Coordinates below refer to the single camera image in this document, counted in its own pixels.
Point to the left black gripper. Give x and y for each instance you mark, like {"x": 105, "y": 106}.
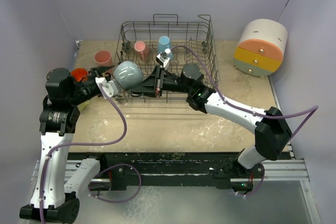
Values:
{"x": 98, "y": 70}

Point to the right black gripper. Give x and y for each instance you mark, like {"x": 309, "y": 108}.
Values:
{"x": 147, "y": 88}

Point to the tall pink tumbler cup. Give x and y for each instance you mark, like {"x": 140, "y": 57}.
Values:
{"x": 103, "y": 58}

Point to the orange mug black handle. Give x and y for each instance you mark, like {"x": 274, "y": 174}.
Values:
{"x": 80, "y": 74}

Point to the grey mug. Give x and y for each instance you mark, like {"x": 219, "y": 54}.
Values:
{"x": 128, "y": 75}

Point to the small pink mug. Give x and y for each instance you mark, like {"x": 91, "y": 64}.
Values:
{"x": 142, "y": 49}

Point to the light green faceted mug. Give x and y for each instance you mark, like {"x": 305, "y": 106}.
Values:
{"x": 83, "y": 105}

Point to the light blue mug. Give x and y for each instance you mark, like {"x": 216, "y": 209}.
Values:
{"x": 164, "y": 42}

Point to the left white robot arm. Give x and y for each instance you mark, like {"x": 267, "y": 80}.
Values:
{"x": 52, "y": 201}

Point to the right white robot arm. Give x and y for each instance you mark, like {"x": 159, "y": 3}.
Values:
{"x": 271, "y": 131}

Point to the round pastel drawer cabinet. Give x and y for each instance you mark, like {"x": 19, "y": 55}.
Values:
{"x": 261, "y": 48}

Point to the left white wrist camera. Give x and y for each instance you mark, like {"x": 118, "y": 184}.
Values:
{"x": 109, "y": 88}

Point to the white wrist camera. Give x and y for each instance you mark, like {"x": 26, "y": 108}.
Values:
{"x": 164, "y": 58}
{"x": 109, "y": 88}

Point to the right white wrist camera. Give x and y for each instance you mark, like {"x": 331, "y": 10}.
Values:
{"x": 164, "y": 58}

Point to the grey wire dish rack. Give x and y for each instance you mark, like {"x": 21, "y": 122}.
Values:
{"x": 192, "y": 42}

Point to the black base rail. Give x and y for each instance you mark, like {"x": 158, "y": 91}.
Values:
{"x": 210, "y": 169}

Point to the aluminium frame rail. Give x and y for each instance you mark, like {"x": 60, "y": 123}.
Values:
{"x": 280, "y": 170}

